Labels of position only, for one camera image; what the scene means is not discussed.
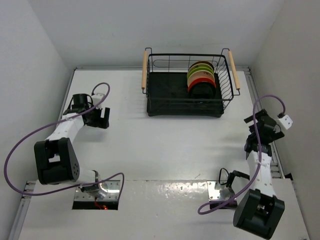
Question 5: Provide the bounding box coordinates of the orange plate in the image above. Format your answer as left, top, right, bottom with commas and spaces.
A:
188, 77, 217, 92

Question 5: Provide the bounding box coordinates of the cream plate with black patch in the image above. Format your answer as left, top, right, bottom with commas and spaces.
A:
187, 70, 215, 87

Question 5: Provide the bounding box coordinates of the beige floral plate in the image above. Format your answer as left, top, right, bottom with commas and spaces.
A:
188, 64, 215, 71

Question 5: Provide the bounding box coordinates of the lime green plate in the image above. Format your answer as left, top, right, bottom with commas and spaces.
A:
187, 65, 214, 78

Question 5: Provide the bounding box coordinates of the brown yellow patterned plate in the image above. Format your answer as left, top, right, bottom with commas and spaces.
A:
191, 61, 214, 69

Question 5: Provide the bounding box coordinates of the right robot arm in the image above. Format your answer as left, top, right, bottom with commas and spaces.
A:
233, 109, 285, 240

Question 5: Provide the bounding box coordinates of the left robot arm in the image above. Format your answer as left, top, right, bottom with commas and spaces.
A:
34, 93, 110, 199

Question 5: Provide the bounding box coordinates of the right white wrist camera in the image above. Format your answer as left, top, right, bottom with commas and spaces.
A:
278, 114, 293, 130

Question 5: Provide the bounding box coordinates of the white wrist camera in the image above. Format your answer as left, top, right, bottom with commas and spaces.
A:
278, 114, 293, 130
91, 93, 105, 110

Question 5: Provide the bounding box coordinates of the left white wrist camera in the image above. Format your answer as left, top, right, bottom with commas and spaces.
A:
91, 93, 105, 110

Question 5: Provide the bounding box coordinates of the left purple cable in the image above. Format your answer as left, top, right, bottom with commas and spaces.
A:
3, 82, 125, 196

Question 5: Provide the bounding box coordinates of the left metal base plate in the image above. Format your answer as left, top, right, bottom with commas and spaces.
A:
74, 180, 121, 202

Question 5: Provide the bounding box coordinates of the metal base plate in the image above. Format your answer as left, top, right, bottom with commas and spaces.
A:
207, 181, 235, 202
74, 180, 121, 202

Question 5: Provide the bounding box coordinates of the black wire dish rack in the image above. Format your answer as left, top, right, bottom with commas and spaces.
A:
141, 47, 240, 118

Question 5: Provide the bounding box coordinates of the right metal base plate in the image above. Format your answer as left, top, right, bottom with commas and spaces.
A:
207, 181, 235, 202

